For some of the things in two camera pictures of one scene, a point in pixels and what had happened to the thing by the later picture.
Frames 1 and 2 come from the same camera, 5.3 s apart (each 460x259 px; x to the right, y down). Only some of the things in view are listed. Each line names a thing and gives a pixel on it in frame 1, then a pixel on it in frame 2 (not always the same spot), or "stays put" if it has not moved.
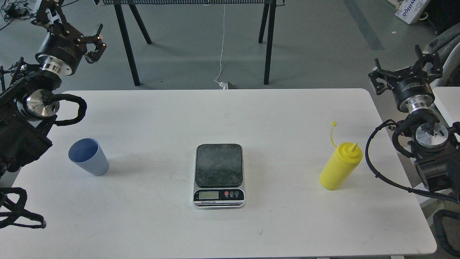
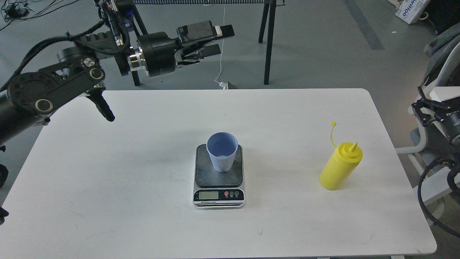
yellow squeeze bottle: x=348 y=155 stays put
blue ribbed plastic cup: x=87 y=153 → x=222 y=146
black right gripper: x=410 y=93 → x=450 y=118
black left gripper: x=63 y=47 → x=159 y=50
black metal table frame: x=267 y=24 stays put
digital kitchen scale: x=219 y=181 stays put
